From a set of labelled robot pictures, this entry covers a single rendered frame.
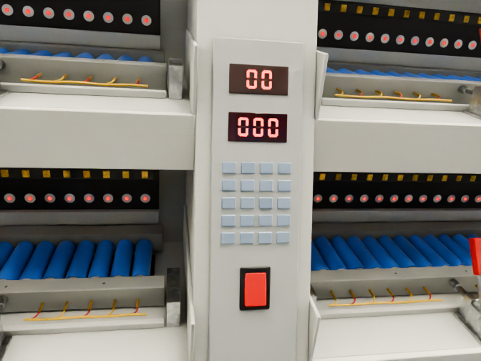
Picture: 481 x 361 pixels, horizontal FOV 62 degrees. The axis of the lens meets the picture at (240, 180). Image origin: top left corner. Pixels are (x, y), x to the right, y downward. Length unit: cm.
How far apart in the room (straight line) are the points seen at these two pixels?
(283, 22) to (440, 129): 16
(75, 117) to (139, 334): 19
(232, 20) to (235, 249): 17
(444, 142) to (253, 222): 18
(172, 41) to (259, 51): 22
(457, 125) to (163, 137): 25
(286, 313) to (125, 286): 15
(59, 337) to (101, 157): 16
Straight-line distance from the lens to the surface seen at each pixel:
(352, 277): 43
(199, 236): 31
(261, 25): 33
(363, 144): 35
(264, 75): 31
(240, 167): 31
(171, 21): 53
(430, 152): 38
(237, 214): 31
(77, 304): 40
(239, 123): 30
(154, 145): 31
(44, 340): 39
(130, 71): 38
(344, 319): 41
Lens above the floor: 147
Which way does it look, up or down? 3 degrees down
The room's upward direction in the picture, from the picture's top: 1 degrees clockwise
